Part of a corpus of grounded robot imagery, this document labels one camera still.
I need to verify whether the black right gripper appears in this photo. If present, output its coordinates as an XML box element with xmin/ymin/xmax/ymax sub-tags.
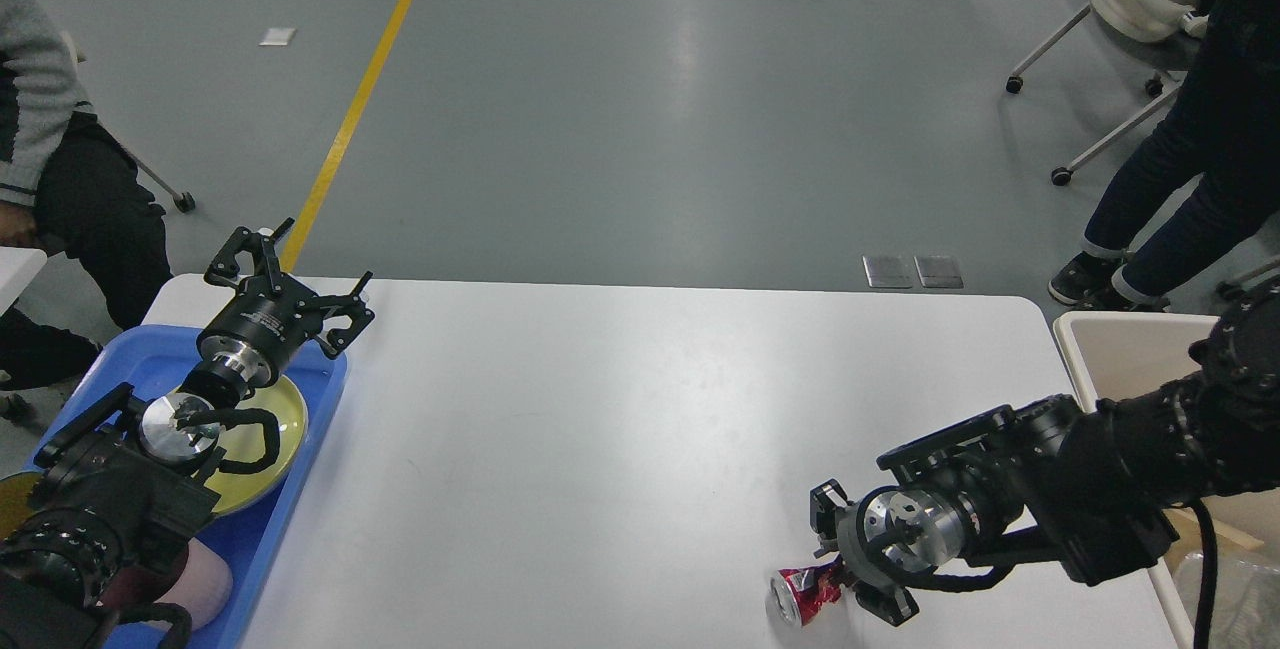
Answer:
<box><xmin>809</xmin><ymin>480</ymin><xmax>919</xmax><ymax>627</ymax></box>

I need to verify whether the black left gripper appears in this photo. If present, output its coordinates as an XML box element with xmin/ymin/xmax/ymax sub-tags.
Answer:
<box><xmin>195</xmin><ymin>219</ymin><xmax>375</xmax><ymax>390</ymax></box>

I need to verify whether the crushed red can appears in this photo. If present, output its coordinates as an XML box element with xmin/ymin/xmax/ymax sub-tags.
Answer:
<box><xmin>769</xmin><ymin>559</ymin><xmax>844</xmax><ymax>627</ymax></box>

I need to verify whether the yellow plastic plate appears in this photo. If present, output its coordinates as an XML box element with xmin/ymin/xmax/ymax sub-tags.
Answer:
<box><xmin>165</xmin><ymin>375</ymin><xmax>308</xmax><ymax>518</ymax></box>

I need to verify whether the pink mug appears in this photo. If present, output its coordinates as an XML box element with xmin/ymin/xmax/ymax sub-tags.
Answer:
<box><xmin>155</xmin><ymin>538</ymin><xmax>234</xmax><ymax>632</ymax></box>

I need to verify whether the brown paper bag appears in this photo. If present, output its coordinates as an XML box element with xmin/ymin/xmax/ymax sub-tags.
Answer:
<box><xmin>1165</xmin><ymin>507</ymin><xmax>1265</xmax><ymax>563</ymax></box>

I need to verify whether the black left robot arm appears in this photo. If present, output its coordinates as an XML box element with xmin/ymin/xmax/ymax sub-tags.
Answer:
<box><xmin>3</xmin><ymin>221</ymin><xmax>374</xmax><ymax>648</ymax></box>

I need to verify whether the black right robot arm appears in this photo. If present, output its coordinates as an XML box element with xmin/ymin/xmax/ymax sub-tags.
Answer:
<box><xmin>810</xmin><ymin>280</ymin><xmax>1279</xmax><ymax>626</ymax></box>

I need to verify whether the blue plastic tray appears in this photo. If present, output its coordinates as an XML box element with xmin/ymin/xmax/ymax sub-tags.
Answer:
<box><xmin>37</xmin><ymin>324</ymin><xmax>348</xmax><ymax>648</ymax></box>

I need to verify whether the white paper scrap on floor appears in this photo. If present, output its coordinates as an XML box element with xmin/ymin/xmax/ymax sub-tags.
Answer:
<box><xmin>259</xmin><ymin>26</ymin><xmax>297</xmax><ymax>47</ymax></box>

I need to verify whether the white side table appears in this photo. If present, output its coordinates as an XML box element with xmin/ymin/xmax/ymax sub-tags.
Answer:
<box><xmin>0</xmin><ymin>244</ymin><xmax>49</xmax><ymax>315</ymax></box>

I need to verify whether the left metal floor plate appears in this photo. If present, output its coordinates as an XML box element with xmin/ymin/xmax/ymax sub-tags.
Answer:
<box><xmin>861</xmin><ymin>253</ymin><xmax>915</xmax><ymax>291</ymax></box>

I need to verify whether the metal floor plate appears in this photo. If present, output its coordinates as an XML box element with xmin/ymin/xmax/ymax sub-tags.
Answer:
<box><xmin>913</xmin><ymin>253</ymin><xmax>965</xmax><ymax>291</ymax></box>
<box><xmin>861</xmin><ymin>253</ymin><xmax>915</xmax><ymax>291</ymax></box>

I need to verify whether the right metal floor plate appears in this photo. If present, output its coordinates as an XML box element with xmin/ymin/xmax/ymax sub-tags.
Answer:
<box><xmin>913</xmin><ymin>253</ymin><xmax>965</xmax><ymax>291</ymax></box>

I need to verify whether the beige plastic bin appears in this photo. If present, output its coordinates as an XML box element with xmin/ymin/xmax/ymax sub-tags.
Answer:
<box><xmin>1053</xmin><ymin>310</ymin><xmax>1280</xmax><ymax>649</ymax></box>

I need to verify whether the teal mug yellow inside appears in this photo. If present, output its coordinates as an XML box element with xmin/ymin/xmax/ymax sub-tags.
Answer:
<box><xmin>1</xmin><ymin>471</ymin><xmax>46</xmax><ymax>541</ymax></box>

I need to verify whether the person in dark jeans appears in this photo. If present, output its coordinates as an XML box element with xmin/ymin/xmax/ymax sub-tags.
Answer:
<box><xmin>1047</xmin><ymin>0</ymin><xmax>1279</xmax><ymax>311</ymax></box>

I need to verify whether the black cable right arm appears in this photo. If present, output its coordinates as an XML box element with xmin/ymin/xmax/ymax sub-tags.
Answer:
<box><xmin>1188</xmin><ymin>499</ymin><xmax>1219</xmax><ymax>649</ymax></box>

